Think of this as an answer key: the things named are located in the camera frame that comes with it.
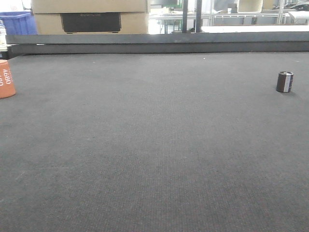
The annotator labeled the cardboard box with black print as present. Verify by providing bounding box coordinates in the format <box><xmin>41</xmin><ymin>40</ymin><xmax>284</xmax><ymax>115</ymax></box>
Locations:
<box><xmin>31</xmin><ymin>0</ymin><xmax>149</xmax><ymax>35</ymax></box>

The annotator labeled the black vertical post left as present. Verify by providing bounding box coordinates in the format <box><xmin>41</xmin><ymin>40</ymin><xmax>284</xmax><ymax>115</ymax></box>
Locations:
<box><xmin>182</xmin><ymin>0</ymin><xmax>188</xmax><ymax>33</ymax></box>

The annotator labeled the dark grey table edge rail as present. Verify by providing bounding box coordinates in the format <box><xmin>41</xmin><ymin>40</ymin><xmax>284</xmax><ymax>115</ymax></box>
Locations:
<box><xmin>6</xmin><ymin>31</ymin><xmax>309</xmax><ymax>55</ymax></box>

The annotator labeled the black vertical post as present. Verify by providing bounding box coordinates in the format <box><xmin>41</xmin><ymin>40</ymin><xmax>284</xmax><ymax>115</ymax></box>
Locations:
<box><xmin>182</xmin><ymin>0</ymin><xmax>188</xmax><ymax>33</ymax></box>
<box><xmin>196</xmin><ymin>0</ymin><xmax>202</xmax><ymax>33</ymax></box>

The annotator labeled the black vertical post right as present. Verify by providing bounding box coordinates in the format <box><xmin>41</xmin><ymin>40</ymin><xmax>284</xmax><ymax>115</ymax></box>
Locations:
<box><xmin>196</xmin><ymin>0</ymin><xmax>202</xmax><ymax>33</ymax></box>

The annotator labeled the brown cylindrical capacitor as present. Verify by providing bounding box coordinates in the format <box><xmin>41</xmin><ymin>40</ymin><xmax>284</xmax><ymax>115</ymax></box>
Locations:
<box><xmin>276</xmin><ymin>72</ymin><xmax>294</xmax><ymax>93</ymax></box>

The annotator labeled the blue plastic crate background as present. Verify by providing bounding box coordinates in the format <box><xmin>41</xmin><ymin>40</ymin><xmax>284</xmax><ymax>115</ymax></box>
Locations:
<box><xmin>0</xmin><ymin>11</ymin><xmax>37</xmax><ymax>35</ymax></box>

